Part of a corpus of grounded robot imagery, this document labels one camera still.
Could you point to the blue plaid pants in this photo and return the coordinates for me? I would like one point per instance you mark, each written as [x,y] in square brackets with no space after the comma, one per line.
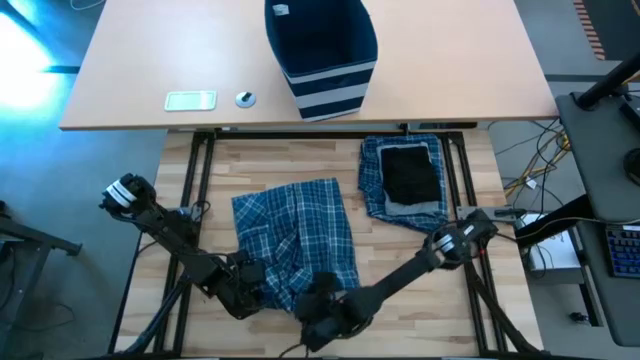
[370,190]

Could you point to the round silver desk grommet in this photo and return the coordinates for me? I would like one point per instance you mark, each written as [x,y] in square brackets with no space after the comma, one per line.
[245,99]

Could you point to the dark grey side desk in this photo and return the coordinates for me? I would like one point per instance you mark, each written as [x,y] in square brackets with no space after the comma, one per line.
[595,150]

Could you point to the orange black striped strip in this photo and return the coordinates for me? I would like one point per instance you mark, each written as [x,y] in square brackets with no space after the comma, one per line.
[587,25]

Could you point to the black keyboard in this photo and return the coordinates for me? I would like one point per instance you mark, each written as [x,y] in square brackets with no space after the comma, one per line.
[625,252]

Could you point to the black aluminium table frame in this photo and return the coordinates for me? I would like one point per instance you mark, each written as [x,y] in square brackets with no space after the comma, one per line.
[250,134]

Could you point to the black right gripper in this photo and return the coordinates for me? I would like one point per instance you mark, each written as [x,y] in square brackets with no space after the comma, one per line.
[330,312]

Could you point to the pale rectangular plate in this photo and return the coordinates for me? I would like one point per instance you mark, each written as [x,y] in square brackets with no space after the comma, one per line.
[190,101]

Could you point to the black shorts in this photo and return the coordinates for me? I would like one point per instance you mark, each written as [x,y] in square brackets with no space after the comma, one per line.
[410,175]

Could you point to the navy striped fabric laundry bin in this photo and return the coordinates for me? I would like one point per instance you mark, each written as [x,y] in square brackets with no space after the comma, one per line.
[330,90]

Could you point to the beige desk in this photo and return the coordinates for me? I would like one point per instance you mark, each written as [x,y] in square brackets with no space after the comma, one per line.
[125,50]

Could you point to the black round pole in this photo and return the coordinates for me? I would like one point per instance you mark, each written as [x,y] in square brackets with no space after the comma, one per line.
[607,82]

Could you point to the dark garment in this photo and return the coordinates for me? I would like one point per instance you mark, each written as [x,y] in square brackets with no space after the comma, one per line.
[295,235]

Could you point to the black metal stand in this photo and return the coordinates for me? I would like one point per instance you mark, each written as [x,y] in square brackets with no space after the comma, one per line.
[30,236]

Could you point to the grey garment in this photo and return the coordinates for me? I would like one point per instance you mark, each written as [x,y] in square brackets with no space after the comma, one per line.
[400,210]

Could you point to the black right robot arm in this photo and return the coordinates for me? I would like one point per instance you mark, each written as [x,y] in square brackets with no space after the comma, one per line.
[415,265]

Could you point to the silver corner bracket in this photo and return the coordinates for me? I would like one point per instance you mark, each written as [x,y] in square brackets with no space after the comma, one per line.
[465,212]

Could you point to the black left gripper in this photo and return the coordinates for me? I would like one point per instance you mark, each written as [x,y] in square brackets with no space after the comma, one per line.
[245,290]

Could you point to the black desk leg bar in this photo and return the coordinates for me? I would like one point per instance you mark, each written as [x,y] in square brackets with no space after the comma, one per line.
[550,225]

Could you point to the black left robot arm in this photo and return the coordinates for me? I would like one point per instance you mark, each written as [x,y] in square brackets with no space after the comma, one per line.
[165,230]

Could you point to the white papers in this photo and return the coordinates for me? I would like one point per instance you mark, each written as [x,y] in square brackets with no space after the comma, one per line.
[555,250]

